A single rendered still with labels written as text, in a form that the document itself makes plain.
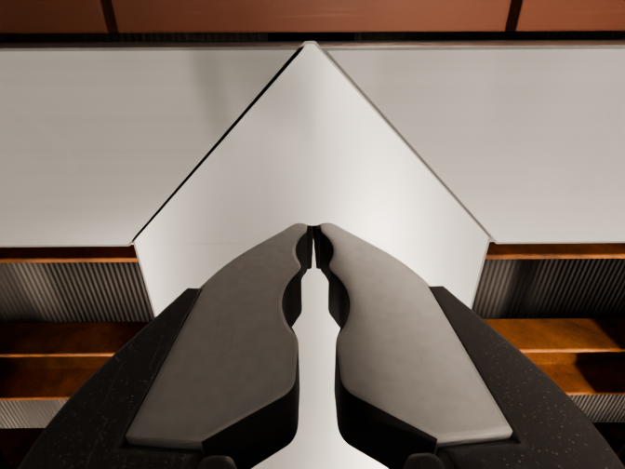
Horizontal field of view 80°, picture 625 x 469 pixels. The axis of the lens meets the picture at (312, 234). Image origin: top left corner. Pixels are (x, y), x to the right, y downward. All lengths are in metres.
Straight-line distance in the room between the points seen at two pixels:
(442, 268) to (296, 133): 0.10
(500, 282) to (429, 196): 0.49
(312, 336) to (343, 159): 0.11
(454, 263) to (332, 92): 0.11
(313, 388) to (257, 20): 0.21
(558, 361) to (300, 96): 0.52
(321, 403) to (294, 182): 0.16
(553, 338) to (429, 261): 0.34
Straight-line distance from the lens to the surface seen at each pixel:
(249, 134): 0.17
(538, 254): 0.41
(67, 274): 0.69
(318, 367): 0.25
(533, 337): 0.52
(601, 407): 1.00
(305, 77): 0.16
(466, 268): 0.22
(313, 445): 0.32
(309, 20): 0.19
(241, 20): 0.20
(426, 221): 0.19
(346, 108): 0.17
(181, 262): 0.21
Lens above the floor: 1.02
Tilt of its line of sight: 60 degrees down
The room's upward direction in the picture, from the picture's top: 179 degrees clockwise
